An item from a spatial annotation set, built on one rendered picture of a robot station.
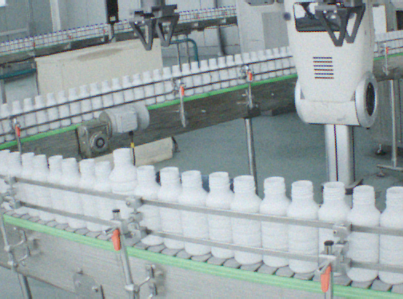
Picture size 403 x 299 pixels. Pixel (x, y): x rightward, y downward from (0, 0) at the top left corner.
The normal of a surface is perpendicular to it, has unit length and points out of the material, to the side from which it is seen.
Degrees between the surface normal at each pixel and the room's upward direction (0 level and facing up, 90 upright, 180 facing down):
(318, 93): 90
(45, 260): 90
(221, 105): 92
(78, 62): 90
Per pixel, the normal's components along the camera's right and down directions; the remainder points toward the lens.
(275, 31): 0.58, 0.15
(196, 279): -0.57, 0.27
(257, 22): -0.80, 0.23
